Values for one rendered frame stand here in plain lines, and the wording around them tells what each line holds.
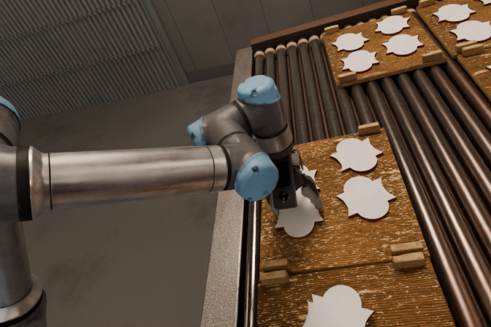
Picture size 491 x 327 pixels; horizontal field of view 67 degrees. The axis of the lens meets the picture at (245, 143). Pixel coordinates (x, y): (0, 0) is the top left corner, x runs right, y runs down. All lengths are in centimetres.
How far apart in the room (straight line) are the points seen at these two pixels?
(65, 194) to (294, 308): 49
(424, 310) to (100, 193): 58
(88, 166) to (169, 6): 308
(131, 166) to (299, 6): 291
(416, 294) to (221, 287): 41
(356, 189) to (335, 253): 18
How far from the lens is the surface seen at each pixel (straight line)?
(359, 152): 103
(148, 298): 222
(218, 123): 68
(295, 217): 91
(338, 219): 90
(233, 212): 103
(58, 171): 52
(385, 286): 81
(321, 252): 86
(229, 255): 95
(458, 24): 157
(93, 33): 392
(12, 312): 86
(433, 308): 79
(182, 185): 56
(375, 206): 90
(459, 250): 88
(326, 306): 78
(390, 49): 145
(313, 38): 170
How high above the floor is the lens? 165
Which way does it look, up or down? 37 degrees down
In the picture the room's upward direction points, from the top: 23 degrees counter-clockwise
